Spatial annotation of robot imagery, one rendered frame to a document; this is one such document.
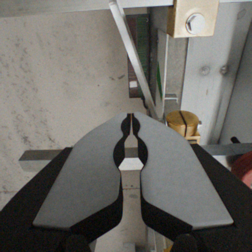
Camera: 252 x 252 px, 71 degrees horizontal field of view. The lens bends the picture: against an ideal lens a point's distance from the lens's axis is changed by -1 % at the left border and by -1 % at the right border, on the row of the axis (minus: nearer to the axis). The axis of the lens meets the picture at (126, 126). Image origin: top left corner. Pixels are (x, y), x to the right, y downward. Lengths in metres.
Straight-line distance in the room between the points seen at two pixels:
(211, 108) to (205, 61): 0.14
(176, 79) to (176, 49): 0.06
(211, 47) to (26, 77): 1.09
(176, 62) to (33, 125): 1.23
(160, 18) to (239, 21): 0.21
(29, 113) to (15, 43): 0.46
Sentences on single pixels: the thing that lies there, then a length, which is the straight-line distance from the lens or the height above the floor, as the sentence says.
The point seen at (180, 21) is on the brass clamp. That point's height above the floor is 0.85.
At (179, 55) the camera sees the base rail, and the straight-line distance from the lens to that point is 0.41.
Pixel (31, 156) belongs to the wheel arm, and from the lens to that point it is 0.38.
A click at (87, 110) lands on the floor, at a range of 1.27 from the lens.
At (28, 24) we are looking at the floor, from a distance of 1.23.
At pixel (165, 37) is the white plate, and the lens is 0.31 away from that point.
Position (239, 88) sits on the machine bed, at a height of 0.65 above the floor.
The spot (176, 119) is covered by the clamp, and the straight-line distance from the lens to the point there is 0.29.
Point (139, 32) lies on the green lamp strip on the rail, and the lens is 0.39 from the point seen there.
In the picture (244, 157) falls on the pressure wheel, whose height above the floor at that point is 0.88.
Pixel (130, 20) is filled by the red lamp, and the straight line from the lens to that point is 0.39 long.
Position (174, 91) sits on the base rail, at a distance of 0.44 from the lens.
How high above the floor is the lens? 1.09
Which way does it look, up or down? 57 degrees down
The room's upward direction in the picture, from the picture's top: 178 degrees counter-clockwise
